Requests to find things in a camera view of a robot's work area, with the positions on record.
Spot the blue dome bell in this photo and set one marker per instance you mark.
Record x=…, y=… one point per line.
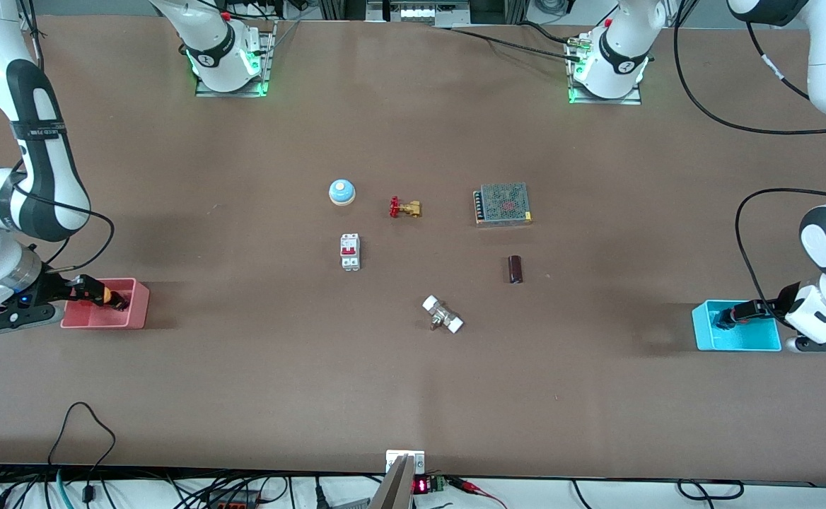
x=341, y=192

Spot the white circuit breaker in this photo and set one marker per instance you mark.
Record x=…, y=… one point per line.
x=350, y=252

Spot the red digit display module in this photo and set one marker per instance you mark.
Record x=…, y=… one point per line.
x=423, y=485

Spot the aluminium frame device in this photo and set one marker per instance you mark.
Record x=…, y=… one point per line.
x=420, y=13

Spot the red clip lead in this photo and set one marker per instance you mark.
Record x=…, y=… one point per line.
x=477, y=489

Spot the grey metal bar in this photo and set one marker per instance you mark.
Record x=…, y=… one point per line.
x=393, y=488

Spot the yellow push button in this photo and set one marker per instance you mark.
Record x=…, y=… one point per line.
x=107, y=293

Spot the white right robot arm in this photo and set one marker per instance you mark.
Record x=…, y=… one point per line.
x=38, y=141

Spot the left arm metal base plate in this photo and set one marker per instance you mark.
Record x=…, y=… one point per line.
x=632, y=101

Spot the brown cylindrical capacitor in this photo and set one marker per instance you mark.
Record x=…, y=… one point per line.
x=515, y=269

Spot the metal mesh power supply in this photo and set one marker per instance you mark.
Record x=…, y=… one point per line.
x=503, y=205

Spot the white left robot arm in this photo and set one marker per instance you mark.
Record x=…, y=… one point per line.
x=621, y=63

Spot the pink plastic bin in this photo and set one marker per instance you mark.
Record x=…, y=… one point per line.
x=138, y=305

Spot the white mounting bracket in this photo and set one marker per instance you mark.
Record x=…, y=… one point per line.
x=393, y=458

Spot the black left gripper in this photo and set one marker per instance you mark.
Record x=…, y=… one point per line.
x=779, y=297

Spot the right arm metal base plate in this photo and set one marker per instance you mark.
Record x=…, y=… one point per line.
x=201, y=90

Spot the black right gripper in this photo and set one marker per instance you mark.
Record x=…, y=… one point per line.
x=54, y=285

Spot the blue plastic bin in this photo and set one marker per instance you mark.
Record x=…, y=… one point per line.
x=703, y=329

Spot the metal fitting white ends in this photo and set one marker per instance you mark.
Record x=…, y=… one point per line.
x=443, y=314

